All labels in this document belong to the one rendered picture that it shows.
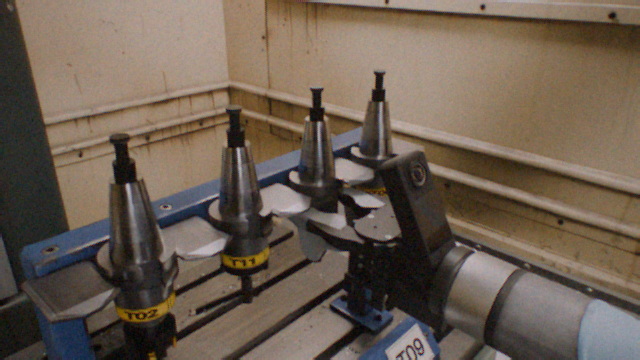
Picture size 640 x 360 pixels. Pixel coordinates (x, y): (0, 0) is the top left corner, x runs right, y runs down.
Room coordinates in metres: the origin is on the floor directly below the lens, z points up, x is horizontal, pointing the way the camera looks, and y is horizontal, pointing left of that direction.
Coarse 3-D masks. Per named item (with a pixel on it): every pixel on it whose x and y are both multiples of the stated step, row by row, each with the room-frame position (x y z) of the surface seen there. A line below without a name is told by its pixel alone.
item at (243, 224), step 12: (216, 204) 0.45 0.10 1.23; (264, 204) 0.45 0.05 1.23; (216, 216) 0.42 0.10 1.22; (252, 216) 0.42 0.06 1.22; (264, 216) 0.42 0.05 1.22; (228, 228) 0.41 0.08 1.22; (240, 228) 0.41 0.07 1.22; (252, 228) 0.42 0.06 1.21; (264, 228) 0.43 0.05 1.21; (240, 240) 0.41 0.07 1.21
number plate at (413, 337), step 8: (416, 328) 0.58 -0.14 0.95; (408, 336) 0.56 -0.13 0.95; (416, 336) 0.57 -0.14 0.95; (400, 344) 0.55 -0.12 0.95; (408, 344) 0.55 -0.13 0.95; (416, 344) 0.56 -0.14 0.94; (424, 344) 0.57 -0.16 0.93; (392, 352) 0.53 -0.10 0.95; (400, 352) 0.54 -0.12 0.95; (408, 352) 0.54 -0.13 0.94; (416, 352) 0.55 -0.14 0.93; (424, 352) 0.56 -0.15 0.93
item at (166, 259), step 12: (168, 240) 0.38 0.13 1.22; (108, 252) 0.36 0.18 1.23; (168, 252) 0.36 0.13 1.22; (108, 264) 0.34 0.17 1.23; (144, 264) 0.34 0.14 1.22; (156, 264) 0.35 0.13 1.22; (168, 264) 0.35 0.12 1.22; (108, 276) 0.33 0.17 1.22; (120, 276) 0.33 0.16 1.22; (132, 276) 0.33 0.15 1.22; (144, 276) 0.34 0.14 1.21; (156, 276) 0.35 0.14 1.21; (168, 276) 0.35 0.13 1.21; (132, 288) 0.33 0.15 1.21; (144, 288) 0.33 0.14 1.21
